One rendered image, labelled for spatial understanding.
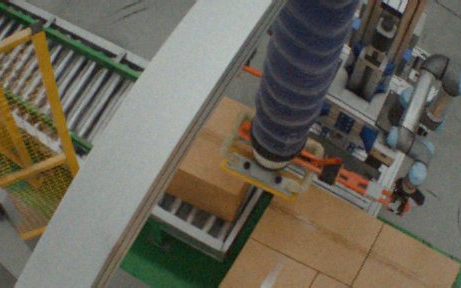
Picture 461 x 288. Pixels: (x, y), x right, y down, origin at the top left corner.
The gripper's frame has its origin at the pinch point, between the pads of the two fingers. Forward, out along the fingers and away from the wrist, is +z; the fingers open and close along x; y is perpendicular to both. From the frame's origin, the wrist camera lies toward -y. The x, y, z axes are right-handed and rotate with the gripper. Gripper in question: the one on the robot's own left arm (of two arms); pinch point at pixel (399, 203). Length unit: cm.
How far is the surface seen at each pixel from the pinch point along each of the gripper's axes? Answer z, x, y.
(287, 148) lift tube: -20, 10, 54
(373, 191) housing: -1.4, 1.4, 14.2
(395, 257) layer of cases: 69, -2, -22
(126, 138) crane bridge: -182, 92, 66
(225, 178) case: 28, 13, 74
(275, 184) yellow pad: 11, 13, 54
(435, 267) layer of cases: 68, -6, -49
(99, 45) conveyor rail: 64, -35, 175
